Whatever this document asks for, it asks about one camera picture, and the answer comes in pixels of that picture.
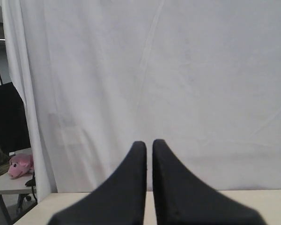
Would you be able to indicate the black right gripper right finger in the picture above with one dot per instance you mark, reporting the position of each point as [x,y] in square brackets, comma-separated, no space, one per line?
[181,198]

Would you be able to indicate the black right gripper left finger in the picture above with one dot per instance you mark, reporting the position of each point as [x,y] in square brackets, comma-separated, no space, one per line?
[120,200]

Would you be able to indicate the pink plush pig toy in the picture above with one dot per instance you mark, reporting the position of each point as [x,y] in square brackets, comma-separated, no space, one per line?
[20,165]

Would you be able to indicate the grey side table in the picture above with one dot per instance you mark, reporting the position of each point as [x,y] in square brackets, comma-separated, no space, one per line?
[9,186]

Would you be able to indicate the white curtain backdrop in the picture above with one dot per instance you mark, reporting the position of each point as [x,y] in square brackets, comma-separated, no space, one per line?
[97,75]

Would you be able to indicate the black monitor screen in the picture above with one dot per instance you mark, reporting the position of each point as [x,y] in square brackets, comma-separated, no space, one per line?
[14,133]

